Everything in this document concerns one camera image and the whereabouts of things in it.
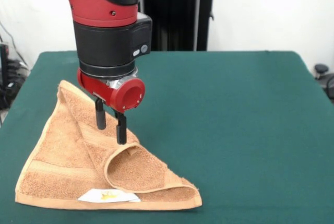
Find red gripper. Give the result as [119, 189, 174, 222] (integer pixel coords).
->
[77, 68, 146, 146]

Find orange terry towel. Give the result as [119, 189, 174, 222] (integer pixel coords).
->
[15, 79, 203, 210]

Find black equipment stack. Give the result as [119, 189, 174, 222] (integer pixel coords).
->
[0, 42, 30, 110]

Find dark green table cloth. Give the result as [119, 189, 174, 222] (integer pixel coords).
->
[0, 50, 334, 224]

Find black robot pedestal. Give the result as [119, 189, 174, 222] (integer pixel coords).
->
[139, 0, 225, 52]

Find grey cable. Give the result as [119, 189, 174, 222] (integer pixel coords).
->
[0, 21, 28, 65]

